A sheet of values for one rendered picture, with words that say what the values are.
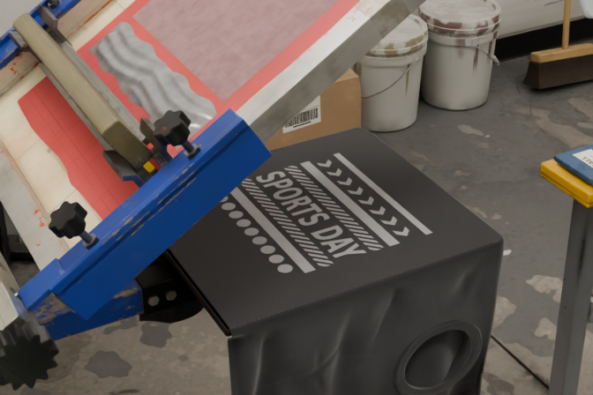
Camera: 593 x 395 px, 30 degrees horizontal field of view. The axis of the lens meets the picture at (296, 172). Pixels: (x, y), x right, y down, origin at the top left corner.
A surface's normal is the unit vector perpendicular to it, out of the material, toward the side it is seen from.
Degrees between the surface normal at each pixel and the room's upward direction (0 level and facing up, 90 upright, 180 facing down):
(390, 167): 0
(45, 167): 32
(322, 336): 93
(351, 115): 90
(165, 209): 90
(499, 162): 0
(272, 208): 0
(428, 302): 90
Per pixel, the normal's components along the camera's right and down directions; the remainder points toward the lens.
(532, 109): -0.01, -0.87
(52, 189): -0.48, -0.61
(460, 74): 0.00, 0.55
